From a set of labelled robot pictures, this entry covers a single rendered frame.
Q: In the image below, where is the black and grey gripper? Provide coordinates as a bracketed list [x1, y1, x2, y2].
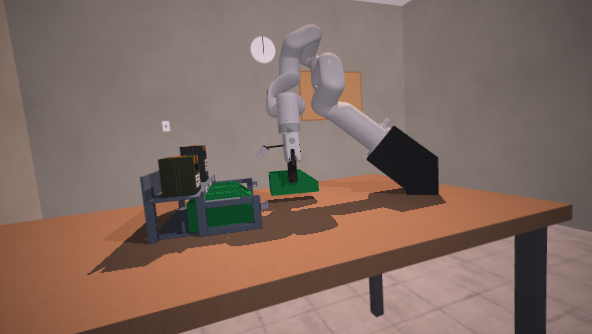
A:
[279, 131, 301, 183]

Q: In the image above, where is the green bin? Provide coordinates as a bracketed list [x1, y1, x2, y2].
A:
[210, 181, 251, 195]
[206, 186, 252, 196]
[186, 192, 254, 233]
[269, 169, 319, 196]

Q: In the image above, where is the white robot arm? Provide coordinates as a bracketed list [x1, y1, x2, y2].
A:
[266, 25, 391, 155]

